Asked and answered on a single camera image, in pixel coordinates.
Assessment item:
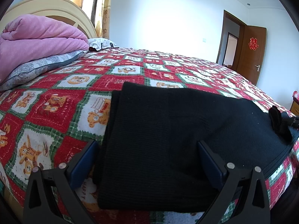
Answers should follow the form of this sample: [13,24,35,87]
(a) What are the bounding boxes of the black pants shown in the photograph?
[93,82,299,213]

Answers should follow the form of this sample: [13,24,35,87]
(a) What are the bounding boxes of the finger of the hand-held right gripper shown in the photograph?
[280,112,299,143]
[268,106,282,132]

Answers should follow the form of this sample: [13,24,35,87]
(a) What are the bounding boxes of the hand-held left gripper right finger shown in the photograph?
[197,140,271,224]

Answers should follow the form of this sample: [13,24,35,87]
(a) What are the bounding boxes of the wooden cabinet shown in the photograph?
[290,98,299,115]

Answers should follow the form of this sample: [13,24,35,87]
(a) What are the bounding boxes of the white patterned pillow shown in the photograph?
[87,38,119,52]

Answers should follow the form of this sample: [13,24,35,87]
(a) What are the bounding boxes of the red printed bedspread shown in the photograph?
[0,47,299,224]

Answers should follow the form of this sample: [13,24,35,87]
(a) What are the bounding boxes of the folded pink quilt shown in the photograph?
[0,14,90,84]

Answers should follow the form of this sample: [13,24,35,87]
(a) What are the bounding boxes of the brown door frame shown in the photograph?
[216,10,247,69]

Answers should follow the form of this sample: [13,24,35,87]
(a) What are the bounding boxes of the red paper door decoration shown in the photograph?
[248,37,259,50]

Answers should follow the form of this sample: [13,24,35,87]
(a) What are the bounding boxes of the window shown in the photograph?
[91,0,103,25]

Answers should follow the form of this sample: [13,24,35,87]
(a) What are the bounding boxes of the grey patterned pillow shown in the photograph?
[0,50,87,92]

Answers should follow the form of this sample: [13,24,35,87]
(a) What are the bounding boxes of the brown wooden door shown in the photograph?
[234,25,267,86]

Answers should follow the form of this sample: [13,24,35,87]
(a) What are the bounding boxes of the narrow yellow curtain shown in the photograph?
[95,0,114,40]

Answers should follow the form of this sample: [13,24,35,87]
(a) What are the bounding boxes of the cream wooden headboard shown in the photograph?
[0,0,96,40]

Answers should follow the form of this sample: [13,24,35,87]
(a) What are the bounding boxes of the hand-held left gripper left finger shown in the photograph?
[23,140,100,224]

